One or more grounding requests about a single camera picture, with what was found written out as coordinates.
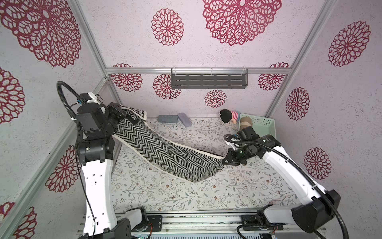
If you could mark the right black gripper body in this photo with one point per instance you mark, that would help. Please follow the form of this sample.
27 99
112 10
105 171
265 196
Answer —
234 156

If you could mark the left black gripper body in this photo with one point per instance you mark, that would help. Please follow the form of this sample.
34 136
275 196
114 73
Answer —
114 116

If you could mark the brown beige striped scarf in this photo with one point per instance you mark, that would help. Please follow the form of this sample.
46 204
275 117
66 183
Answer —
245 122

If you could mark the black white knitted scarf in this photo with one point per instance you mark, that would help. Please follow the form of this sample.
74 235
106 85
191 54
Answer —
172 158

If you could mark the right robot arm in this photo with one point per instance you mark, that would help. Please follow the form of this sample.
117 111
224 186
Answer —
317 206

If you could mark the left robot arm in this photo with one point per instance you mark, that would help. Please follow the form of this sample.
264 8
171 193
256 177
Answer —
95 155

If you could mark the mint green plastic basket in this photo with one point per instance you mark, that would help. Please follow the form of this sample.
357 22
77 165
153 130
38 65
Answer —
261 125

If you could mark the doll with black hair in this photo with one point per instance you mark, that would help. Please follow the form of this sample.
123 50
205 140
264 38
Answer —
228 116

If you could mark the grey rectangular case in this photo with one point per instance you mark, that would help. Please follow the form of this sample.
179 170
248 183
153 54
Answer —
167 119

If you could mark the lilac oval case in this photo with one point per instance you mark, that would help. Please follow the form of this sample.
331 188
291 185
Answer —
185 120

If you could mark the floral table mat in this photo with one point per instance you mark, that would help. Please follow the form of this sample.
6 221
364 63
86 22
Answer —
135 182

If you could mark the aluminium front rail frame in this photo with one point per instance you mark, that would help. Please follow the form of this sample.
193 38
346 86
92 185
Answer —
215 224

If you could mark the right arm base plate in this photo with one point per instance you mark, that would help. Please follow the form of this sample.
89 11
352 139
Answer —
255 222

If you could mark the dark grey wall shelf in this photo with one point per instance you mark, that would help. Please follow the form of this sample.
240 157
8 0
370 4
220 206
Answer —
211 81

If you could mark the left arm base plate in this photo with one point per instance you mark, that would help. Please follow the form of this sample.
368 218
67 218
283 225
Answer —
154 224

